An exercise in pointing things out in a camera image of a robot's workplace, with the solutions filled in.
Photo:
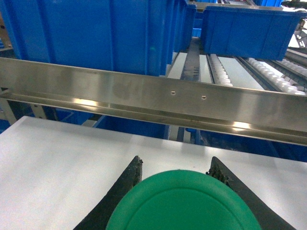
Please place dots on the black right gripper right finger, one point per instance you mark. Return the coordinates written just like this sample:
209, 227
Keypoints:
266, 217

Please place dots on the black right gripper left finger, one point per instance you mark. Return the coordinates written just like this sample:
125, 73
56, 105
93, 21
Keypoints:
98, 218

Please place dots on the green mushroom push button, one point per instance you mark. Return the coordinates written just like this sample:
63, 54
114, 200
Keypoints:
182, 200

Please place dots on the large blue bin upper left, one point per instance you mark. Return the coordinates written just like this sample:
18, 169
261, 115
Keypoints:
131, 36

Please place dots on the blue bin upper right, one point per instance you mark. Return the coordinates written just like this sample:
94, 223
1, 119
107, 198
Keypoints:
248, 33

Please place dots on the stainless steel shelf rail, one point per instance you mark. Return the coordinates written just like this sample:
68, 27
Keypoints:
230, 110

